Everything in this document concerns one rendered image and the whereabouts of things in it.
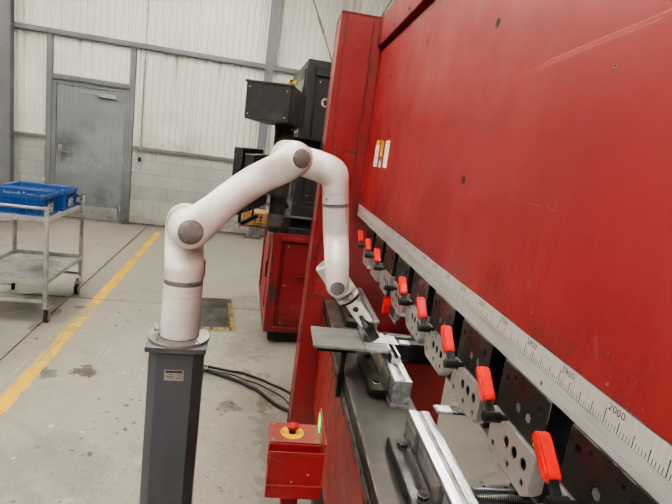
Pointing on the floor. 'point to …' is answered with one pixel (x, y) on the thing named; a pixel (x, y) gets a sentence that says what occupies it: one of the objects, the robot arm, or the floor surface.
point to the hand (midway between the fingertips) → (371, 332)
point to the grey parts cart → (12, 260)
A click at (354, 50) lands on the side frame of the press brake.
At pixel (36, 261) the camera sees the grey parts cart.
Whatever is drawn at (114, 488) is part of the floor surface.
